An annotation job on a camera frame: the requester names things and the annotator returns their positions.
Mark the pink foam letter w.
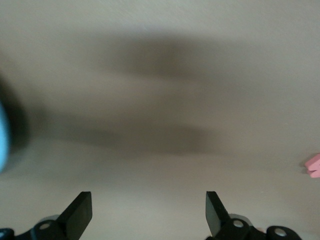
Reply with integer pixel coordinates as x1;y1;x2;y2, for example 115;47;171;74
304;152;320;179

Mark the brown table cover sheet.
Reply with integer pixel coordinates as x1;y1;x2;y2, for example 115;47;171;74
0;0;320;240

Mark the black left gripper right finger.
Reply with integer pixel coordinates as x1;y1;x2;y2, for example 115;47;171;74
205;191;305;240

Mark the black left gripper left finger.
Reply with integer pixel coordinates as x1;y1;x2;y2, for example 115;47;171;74
0;191;93;240

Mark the blue plate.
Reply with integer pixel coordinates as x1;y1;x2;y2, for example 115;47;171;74
0;99;12;173

